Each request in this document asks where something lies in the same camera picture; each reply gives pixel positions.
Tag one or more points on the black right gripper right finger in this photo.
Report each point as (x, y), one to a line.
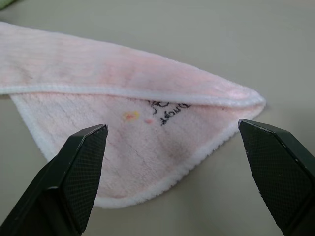
(280, 177)

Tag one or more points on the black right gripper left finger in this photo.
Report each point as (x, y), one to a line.
(56, 186)

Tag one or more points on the green folded towel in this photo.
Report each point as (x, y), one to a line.
(6, 1)

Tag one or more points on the pink towel with print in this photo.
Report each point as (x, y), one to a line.
(73, 71)

